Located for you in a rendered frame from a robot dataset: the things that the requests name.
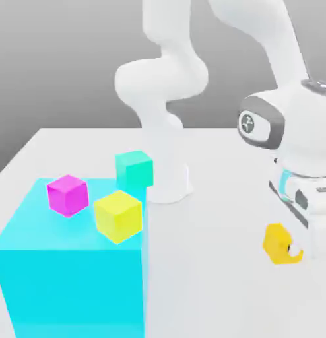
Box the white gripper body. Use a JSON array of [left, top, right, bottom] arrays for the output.
[[267, 180, 326, 234]]

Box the small orange cube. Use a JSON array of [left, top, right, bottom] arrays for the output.
[[262, 222, 304, 265]]

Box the small teal cube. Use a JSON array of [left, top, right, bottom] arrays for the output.
[[115, 150, 154, 191]]

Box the small yellow cube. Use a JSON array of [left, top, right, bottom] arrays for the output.
[[94, 189, 143, 246]]

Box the small magenta cube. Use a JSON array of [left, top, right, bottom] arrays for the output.
[[46, 174, 90, 218]]

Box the large cyan box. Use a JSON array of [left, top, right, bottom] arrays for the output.
[[0, 178, 150, 338]]

